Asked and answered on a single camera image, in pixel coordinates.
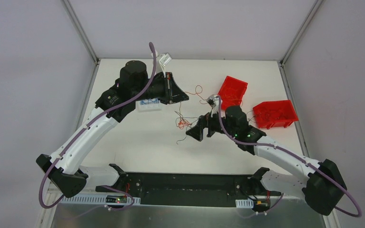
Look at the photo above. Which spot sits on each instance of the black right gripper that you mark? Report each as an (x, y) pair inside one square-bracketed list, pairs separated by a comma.
[(207, 125)]

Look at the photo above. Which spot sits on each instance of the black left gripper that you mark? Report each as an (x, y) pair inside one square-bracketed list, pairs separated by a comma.
[(168, 88)]

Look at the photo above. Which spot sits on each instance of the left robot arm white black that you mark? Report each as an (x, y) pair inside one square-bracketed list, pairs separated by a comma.
[(63, 167)]

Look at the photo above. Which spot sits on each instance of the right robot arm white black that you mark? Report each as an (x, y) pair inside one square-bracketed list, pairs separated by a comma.
[(319, 183)]

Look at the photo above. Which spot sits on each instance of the white plastic tray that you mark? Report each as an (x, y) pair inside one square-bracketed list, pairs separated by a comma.
[(149, 105)]

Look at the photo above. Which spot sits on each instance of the far red plastic bin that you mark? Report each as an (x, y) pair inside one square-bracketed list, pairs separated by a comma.
[(232, 92)]

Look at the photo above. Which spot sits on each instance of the red plastic bin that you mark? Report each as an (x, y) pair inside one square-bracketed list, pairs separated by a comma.
[(272, 114), (232, 92)]

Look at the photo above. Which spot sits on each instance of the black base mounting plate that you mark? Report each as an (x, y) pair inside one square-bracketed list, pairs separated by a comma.
[(199, 190)]

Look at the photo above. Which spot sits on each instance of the near red plastic bin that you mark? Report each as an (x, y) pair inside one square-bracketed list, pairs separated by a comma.
[(272, 114)]

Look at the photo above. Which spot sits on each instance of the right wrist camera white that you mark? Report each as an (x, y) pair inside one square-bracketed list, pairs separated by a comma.
[(214, 101)]

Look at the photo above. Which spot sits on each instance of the right white slotted cable duct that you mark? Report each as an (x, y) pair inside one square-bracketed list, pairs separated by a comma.
[(244, 204)]

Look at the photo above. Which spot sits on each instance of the white slotted cable duct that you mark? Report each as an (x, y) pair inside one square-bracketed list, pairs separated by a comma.
[(100, 199), (244, 204)]

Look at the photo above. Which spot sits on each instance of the left white slotted cable duct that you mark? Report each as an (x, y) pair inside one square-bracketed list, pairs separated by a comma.
[(100, 199)]

